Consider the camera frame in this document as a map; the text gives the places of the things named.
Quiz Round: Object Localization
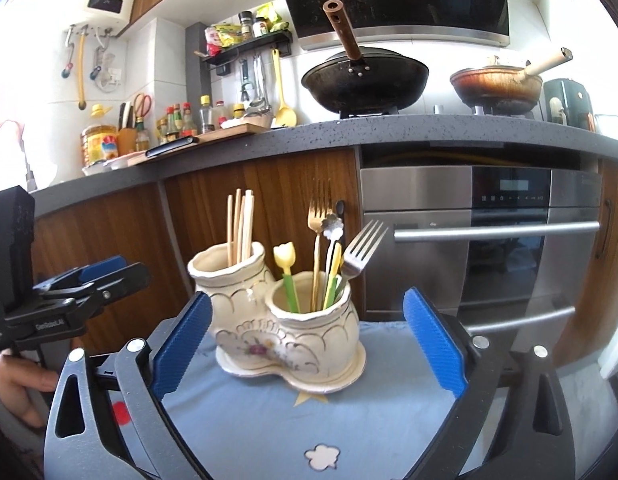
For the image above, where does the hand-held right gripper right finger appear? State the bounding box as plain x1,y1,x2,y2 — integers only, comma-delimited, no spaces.
403,286,580,480

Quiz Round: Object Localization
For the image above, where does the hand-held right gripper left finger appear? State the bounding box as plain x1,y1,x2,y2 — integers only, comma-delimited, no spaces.
43,291,214,480

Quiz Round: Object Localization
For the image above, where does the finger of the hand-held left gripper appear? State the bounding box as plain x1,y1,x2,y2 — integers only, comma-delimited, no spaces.
43,261,152,319
33,255,128,297

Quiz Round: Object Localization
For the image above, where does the cream ceramic double utensil holder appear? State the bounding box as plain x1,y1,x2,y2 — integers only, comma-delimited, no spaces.
187,241,367,394

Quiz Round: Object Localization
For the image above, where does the silver fork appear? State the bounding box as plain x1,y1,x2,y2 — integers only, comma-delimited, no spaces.
341,219,390,282

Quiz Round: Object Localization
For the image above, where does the yellow tulip utensil green handle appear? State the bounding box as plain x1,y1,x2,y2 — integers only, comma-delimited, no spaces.
273,241,302,314

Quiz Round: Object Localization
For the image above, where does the silver flower head spoon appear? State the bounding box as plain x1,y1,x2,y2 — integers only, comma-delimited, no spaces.
323,211,346,273

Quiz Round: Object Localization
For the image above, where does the gold fork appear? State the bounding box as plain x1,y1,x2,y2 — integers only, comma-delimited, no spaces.
308,194,332,312

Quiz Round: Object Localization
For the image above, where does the person's left hand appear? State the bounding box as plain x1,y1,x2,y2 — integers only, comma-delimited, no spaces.
0,355,60,429

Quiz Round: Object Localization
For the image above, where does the curved wooden cabinet door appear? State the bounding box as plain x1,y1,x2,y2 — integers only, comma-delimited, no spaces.
31,182,177,346

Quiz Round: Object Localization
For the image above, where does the white plate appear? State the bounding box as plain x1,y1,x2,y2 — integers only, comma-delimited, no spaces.
83,157,136,177

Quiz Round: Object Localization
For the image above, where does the stainless steel built-in oven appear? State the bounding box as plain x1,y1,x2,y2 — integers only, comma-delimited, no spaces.
359,162,604,356

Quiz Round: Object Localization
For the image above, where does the light blue cloth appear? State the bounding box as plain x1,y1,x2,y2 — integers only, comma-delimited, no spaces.
106,320,514,480

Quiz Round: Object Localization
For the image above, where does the yellow oil jug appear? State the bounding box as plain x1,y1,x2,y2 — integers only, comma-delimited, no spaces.
80,104,120,168

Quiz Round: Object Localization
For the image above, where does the wooden knife block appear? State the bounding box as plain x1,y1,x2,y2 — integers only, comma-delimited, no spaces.
118,127,138,157

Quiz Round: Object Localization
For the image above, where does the wide wooden cabinet door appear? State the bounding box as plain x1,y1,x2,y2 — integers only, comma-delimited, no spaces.
164,147,362,321

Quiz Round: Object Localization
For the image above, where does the wooden cutting board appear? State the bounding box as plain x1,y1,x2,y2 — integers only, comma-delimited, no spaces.
126,122,270,167

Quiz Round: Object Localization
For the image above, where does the clear bottle yellow cap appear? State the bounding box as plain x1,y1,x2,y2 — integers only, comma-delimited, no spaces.
199,95,214,135

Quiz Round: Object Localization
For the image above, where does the light wooden cabinet door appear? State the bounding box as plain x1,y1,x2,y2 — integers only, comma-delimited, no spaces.
554,160,618,368

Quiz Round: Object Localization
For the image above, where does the grey speckled kitchen counter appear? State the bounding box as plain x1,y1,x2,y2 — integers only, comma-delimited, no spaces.
29,114,618,211

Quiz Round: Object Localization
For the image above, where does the yellow ladle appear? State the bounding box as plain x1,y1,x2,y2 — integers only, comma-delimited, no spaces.
271,49,298,128

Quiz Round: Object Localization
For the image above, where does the metal hanging ladle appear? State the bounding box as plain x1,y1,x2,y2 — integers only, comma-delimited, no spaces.
252,55,270,113

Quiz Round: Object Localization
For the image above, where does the brown frying pan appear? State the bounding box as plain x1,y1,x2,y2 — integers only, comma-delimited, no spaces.
449,47,574,116

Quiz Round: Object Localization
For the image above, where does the yellow snack packet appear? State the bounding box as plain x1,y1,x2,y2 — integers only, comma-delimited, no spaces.
212,22,244,48

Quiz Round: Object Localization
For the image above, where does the white water heater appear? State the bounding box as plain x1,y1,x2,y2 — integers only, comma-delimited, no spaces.
64,0,140,36

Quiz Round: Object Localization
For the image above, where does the glass bowl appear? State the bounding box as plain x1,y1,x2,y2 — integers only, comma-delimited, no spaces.
594,114,618,143

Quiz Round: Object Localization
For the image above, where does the green yellow packet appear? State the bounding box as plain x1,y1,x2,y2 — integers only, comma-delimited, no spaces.
256,2,290,32

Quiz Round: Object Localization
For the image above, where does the black handled kitchen knife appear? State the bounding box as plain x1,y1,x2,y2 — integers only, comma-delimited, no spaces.
145,135,200,158

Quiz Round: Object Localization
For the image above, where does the black wall shelf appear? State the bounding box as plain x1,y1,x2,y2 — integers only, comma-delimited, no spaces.
203,30,294,67

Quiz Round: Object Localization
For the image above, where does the black wok with brown handle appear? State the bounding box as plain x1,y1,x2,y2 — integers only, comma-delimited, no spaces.
301,0,430,115

